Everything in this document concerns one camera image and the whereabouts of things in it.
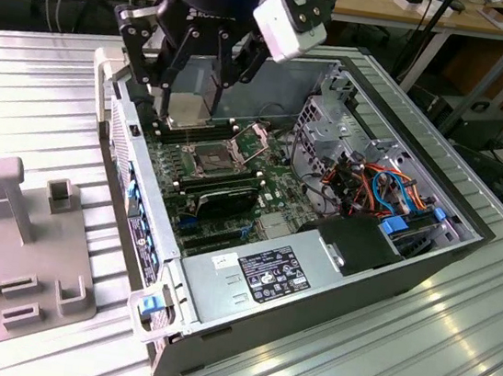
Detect orange power wires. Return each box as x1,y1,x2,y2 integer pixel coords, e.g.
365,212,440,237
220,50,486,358
317,154,379,217

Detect black RAM slot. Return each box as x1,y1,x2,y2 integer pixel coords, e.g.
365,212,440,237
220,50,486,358
178,168,267,205
171,158,264,199
151,108,237,139
154,115,240,146

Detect black pole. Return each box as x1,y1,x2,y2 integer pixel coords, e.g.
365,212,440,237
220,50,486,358
395,0,458,85

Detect silver CPU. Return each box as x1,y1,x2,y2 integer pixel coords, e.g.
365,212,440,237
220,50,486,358
165,88,221,137

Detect brown cardboard box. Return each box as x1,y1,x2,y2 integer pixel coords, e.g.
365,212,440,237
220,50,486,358
476,4,503,31

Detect black plastic shroud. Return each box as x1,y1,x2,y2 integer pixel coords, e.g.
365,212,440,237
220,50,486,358
292,206,408,282

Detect metal socket cover frame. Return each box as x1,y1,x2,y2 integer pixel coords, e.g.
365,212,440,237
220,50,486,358
227,119,275,170

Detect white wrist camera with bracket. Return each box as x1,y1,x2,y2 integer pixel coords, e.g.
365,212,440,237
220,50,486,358
246,0,337,71

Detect silver power supply unit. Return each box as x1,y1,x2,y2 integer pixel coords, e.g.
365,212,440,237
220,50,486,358
171,213,353,345

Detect hard disk in blue carrier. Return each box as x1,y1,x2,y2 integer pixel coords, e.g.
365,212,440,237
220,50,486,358
374,199,461,268

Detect black expansion card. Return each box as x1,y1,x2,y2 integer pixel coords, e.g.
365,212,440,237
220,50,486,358
191,179,262,228

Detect grey wire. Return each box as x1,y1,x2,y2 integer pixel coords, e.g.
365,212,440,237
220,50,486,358
281,126,348,214

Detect pale grey case handle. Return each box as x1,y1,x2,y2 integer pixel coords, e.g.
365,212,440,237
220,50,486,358
122,280,184,348
84,44,131,128

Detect black flat panel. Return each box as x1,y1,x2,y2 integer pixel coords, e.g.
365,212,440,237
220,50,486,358
444,142,503,227

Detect blue data wire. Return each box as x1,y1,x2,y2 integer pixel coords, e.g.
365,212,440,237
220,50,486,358
367,166,421,220

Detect black case with handle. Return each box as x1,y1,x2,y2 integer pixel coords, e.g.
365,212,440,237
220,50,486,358
431,94,503,153

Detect silver metal drive cage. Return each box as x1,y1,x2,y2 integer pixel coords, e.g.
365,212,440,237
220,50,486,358
289,89,412,181

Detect white box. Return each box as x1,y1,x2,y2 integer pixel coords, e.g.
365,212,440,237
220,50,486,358
393,0,456,20

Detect open grey PC case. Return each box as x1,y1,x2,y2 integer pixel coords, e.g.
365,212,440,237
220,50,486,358
51,24,503,376

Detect silver chipset heatsink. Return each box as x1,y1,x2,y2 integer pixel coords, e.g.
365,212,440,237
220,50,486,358
256,209,294,241

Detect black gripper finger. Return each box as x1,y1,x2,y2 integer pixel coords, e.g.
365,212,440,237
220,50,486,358
203,25,274,124
100,0,202,121

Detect green motherboard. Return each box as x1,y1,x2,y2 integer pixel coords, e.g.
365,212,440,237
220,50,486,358
124,99,335,276

